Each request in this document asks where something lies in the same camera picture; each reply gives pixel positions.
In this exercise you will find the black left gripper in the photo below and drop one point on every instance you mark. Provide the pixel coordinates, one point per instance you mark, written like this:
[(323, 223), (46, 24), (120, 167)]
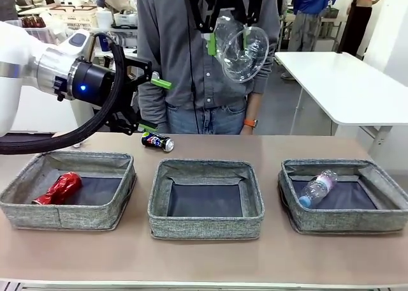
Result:
[(92, 83)]

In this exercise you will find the dark blue Pepsi can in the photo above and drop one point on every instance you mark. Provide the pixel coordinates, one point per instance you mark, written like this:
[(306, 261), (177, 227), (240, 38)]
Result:
[(156, 141)]

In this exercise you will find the clear plastic cup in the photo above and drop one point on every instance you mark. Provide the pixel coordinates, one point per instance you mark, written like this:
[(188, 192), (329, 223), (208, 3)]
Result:
[(239, 64)]

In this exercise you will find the crushed red soda can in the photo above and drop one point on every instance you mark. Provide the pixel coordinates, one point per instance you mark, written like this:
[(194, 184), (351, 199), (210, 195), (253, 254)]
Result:
[(60, 187)]

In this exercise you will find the clear plastic water bottle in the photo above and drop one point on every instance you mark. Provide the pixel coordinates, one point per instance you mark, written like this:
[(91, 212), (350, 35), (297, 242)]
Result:
[(318, 189)]

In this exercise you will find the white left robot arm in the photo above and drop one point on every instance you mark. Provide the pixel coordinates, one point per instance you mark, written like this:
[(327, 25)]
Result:
[(19, 64)]

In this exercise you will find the person's left forearm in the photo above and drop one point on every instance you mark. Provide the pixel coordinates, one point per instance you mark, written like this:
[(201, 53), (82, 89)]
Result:
[(255, 106)]

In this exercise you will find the person's left hand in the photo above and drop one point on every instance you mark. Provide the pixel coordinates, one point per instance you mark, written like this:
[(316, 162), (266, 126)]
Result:
[(248, 131)]

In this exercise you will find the person in grey shirt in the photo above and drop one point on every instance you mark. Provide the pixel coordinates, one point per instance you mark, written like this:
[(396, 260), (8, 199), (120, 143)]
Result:
[(169, 32)]

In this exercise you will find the dark blue tumbler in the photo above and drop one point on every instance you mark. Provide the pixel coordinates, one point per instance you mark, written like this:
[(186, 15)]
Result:
[(103, 45)]

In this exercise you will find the person in blue shirt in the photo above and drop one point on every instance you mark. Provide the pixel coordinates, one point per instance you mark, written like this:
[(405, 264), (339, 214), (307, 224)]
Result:
[(312, 4)]

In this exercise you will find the orange wrist watch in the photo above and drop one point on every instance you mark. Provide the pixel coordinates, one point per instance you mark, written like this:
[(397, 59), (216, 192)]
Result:
[(250, 122)]

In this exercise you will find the white jar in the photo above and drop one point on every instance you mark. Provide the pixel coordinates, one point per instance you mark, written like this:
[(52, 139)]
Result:
[(104, 19)]

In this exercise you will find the white table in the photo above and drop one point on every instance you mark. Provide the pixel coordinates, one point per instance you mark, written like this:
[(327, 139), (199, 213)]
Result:
[(328, 80)]

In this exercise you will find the white slatted crate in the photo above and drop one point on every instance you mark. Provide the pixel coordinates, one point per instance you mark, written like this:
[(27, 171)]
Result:
[(79, 19)]

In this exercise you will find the clear plastic storage box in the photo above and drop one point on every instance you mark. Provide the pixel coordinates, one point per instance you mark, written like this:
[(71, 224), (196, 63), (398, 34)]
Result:
[(44, 35)]

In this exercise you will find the grey fabric basket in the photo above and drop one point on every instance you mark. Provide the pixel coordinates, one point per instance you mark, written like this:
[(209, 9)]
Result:
[(344, 220), (204, 225), (86, 216)]

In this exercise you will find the brown bottle pack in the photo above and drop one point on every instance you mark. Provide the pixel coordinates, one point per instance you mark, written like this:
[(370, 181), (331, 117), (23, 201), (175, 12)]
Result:
[(32, 21)]

